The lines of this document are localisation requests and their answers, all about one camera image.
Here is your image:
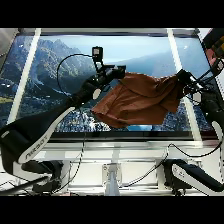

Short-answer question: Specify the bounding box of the silver frame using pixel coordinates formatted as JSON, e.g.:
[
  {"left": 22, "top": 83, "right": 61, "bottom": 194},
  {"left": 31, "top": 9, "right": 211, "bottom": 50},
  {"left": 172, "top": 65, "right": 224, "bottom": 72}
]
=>
[{"left": 0, "top": 139, "right": 224, "bottom": 197}]

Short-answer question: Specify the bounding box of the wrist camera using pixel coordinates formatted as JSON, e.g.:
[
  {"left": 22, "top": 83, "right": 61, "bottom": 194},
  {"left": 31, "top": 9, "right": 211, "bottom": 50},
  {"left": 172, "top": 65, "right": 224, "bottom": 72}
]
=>
[
  {"left": 201, "top": 57, "right": 224, "bottom": 82},
  {"left": 91, "top": 46, "right": 104, "bottom": 72}
]

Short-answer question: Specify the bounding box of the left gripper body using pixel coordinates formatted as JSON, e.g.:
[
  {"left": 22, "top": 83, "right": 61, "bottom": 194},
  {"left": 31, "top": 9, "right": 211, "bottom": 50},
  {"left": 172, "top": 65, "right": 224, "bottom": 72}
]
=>
[{"left": 103, "top": 65, "right": 127, "bottom": 82}]

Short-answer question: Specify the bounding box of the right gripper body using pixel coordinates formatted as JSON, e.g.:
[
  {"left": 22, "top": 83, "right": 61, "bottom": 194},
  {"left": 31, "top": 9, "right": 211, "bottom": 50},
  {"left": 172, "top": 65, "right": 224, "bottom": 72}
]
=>
[{"left": 177, "top": 68, "right": 194, "bottom": 88}]

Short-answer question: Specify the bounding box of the brown garment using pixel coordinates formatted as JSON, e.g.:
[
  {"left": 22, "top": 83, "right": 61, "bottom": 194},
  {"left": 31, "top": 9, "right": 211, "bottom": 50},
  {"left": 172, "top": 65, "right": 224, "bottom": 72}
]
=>
[{"left": 90, "top": 71, "right": 186, "bottom": 130}]

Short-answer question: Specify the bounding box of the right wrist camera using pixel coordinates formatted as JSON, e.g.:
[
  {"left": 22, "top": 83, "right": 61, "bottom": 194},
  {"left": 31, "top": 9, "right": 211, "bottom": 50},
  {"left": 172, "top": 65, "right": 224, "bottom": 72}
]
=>
[{"left": 201, "top": 57, "right": 224, "bottom": 82}]

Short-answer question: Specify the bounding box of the heap of clothes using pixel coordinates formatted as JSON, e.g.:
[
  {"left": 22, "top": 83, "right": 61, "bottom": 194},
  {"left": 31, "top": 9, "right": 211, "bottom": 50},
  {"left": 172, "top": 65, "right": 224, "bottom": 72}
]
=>
[{"left": 201, "top": 28, "right": 224, "bottom": 64}]

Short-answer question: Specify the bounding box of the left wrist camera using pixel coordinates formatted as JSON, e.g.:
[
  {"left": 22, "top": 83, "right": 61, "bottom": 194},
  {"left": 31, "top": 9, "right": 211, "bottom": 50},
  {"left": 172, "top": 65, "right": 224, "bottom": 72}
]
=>
[{"left": 91, "top": 46, "right": 104, "bottom": 72}]

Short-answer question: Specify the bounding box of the black cable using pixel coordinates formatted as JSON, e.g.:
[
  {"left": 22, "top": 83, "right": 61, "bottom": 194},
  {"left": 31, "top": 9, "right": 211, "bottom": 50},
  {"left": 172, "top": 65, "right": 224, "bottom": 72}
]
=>
[
  {"left": 120, "top": 138, "right": 224, "bottom": 188},
  {"left": 56, "top": 53, "right": 94, "bottom": 98}
]

